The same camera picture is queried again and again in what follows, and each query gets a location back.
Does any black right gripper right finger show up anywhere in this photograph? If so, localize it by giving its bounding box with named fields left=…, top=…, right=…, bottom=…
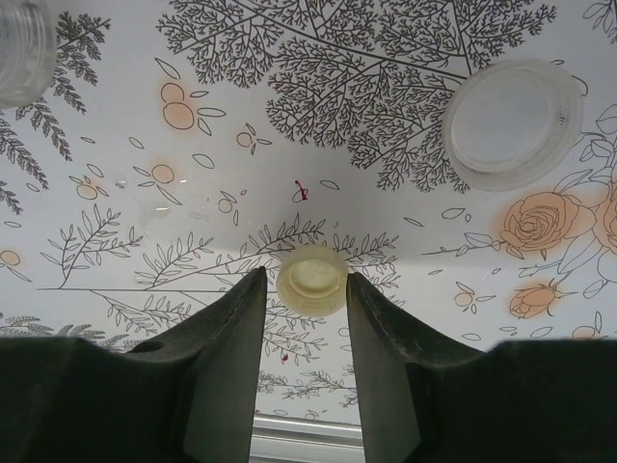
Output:
left=345, top=272, right=617, bottom=463

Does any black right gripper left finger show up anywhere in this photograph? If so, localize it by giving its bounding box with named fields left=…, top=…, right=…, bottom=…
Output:
left=0, top=265, right=268, bottom=463

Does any small white cylindrical cup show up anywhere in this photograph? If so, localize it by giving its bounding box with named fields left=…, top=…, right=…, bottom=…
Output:
left=277, top=243, right=349, bottom=318

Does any clear bottle green band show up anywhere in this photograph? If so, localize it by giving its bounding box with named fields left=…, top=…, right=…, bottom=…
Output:
left=0, top=0, right=58, bottom=111

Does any translucent wide bottle cap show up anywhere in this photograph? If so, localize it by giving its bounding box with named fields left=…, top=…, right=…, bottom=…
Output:
left=442, top=58, right=585, bottom=194

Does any floral patterned table cover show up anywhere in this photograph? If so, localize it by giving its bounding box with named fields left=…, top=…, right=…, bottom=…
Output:
left=0, top=0, right=617, bottom=421

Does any wide aluminium frame rail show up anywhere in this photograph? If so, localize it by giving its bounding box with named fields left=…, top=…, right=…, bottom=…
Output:
left=250, top=412, right=365, bottom=463

